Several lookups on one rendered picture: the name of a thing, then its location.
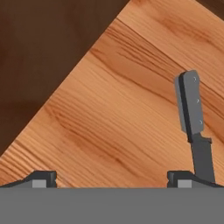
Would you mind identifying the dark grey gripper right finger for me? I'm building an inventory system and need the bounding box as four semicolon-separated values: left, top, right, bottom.
166;170;224;189

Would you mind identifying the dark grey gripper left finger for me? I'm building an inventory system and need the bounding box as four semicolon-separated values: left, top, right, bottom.
0;170;58;189

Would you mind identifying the grey handled kitchen knife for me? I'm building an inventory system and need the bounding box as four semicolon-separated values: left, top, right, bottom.
173;69;217;184

